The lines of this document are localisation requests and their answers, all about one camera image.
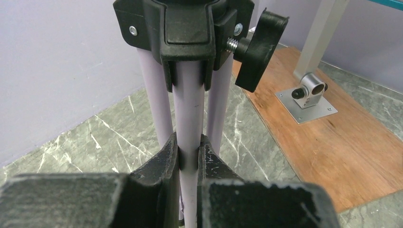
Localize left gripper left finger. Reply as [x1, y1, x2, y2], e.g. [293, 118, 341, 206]
[0, 133, 179, 228]

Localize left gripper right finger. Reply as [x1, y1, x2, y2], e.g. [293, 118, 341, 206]
[197, 135, 340, 228]

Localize lilac music stand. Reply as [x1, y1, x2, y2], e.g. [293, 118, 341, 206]
[113, 0, 288, 228]

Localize wooden base board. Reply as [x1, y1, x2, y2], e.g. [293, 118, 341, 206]
[232, 46, 403, 214]

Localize dark teal tilted board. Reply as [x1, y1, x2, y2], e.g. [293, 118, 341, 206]
[369, 0, 403, 11]

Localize silver metal bracket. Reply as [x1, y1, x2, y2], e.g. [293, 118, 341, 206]
[275, 0, 349, 124]

